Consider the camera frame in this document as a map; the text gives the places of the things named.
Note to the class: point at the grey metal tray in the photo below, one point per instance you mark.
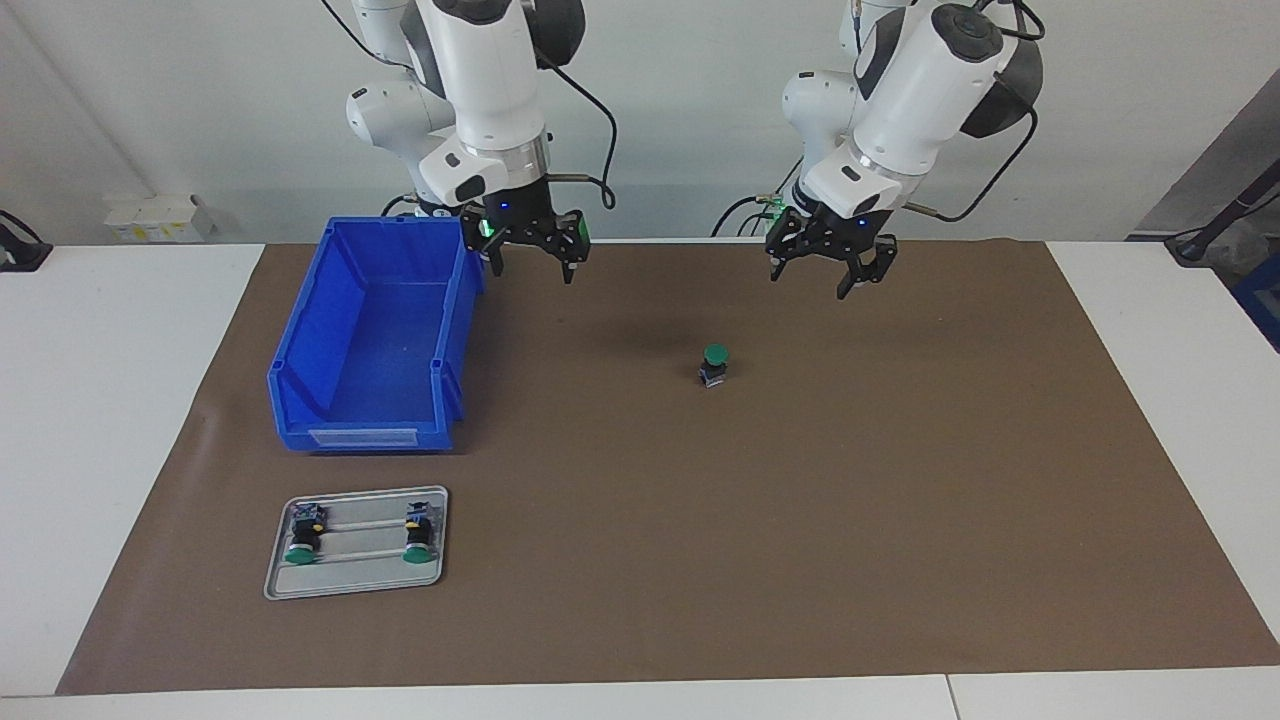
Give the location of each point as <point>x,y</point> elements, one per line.
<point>360,578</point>

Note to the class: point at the black clamp mount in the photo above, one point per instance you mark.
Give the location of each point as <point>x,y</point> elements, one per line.
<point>25,255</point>

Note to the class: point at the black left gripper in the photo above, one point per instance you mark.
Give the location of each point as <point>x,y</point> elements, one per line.
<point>840,230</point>

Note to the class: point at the blue crate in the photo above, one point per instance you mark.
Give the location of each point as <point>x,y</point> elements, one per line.
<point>1265,300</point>

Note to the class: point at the brown table mat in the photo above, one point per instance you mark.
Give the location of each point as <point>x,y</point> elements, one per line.
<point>800,550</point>

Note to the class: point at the blue plastic storage bin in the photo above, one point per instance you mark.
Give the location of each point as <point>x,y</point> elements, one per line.
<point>380,360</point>

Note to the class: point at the green mushroom push button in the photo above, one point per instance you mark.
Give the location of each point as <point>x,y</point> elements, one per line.
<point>714,355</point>
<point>418,540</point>
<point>303,540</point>

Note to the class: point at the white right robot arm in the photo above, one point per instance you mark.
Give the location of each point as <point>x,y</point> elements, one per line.
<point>490,80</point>

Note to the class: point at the black stand pole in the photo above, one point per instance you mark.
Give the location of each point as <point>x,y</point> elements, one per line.
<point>1240,208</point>

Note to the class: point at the white cardboard box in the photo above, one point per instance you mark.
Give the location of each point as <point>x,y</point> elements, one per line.
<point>160,215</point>

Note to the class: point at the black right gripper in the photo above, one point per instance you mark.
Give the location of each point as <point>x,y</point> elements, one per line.
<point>520,212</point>

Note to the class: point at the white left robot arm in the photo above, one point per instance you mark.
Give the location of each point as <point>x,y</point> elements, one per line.
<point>920,90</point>

